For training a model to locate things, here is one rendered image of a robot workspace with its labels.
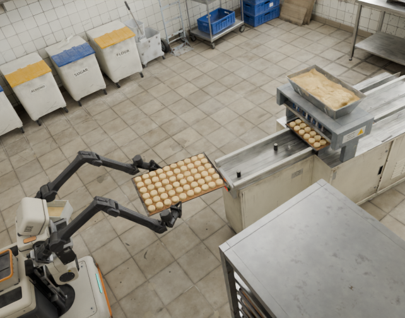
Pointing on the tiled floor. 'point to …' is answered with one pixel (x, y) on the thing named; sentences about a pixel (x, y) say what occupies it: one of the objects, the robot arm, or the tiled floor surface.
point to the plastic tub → (59, 210)
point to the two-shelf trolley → (210, 26)
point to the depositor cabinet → (370, 151)
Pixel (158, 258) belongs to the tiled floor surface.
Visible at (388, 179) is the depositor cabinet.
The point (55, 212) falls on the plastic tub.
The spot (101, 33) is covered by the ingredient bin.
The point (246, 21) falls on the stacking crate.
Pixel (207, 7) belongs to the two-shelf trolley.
